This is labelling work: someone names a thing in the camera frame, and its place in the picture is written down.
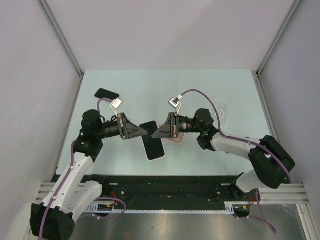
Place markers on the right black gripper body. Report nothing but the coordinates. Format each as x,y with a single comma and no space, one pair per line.
182,125

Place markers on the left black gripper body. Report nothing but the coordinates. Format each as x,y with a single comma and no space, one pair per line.
114,128

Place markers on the blue phone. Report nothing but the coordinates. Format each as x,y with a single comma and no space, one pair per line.
152,142

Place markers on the black phone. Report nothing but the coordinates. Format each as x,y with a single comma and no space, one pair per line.
106,94

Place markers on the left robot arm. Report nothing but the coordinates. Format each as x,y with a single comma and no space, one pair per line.
56,216

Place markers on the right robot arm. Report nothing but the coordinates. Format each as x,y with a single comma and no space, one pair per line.
271,163

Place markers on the pink phone case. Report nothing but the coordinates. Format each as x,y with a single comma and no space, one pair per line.
178,140

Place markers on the clear phone case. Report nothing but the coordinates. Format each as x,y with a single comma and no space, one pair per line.
222,113

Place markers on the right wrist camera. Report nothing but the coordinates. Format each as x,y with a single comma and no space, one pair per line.
175,102

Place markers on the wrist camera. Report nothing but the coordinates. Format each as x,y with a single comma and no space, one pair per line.
116,103
175,102

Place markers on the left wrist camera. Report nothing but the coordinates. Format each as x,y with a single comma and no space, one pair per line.
116,103

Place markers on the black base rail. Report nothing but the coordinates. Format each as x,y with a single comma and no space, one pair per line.
173,193

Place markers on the right aluminium frame post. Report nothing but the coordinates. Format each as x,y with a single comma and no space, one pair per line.
289,17

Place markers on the aluminium frame post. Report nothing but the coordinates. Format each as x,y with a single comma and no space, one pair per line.
57,30
289,17

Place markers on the left aluminium frame post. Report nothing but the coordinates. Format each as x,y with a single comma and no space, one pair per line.
57,30

